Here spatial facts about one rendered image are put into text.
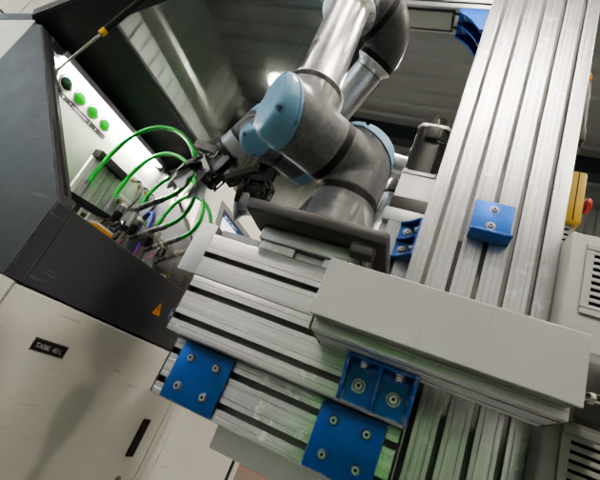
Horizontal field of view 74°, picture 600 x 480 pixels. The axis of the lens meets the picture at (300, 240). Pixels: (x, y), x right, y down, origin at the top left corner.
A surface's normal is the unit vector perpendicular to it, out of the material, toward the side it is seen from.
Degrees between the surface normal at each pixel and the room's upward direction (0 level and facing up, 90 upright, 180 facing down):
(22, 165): 90
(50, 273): 90
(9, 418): 90
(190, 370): 90
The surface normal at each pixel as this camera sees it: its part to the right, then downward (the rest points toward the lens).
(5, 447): 0.89, 0.22
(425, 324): -0.18, -0.45
